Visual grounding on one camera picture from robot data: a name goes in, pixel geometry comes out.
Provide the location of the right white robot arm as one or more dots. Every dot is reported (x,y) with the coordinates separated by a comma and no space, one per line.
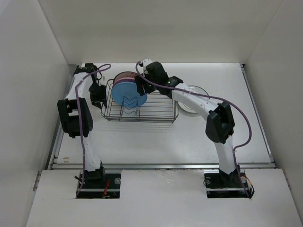
(218,116)

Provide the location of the white plate with flower outline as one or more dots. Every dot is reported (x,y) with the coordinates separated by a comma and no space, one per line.
(187,109)

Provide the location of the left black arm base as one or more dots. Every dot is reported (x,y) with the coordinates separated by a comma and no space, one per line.
(109,189)

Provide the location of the grey wire dish rack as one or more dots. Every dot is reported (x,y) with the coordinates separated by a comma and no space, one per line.
(157,108)

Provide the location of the purple plate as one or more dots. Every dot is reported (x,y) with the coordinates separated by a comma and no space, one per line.
(132,80)

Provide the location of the front aluminium rail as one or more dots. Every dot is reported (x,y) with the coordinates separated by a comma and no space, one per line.
(56,166)

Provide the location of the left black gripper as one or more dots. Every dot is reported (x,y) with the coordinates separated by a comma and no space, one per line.
(96,100)

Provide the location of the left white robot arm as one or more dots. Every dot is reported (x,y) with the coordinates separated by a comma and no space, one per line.
(77,122)

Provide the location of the right aluminium rail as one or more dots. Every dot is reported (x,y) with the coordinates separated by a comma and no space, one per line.
(257,115)

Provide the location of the blue plate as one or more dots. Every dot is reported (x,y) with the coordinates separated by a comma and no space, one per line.
(125,94)

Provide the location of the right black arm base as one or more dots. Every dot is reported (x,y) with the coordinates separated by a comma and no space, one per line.
(217,188)

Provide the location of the pink plate with red text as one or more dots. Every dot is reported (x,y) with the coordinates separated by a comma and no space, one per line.
(125,74)

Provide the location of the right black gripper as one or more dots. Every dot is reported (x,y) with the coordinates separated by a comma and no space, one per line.
(139,81)

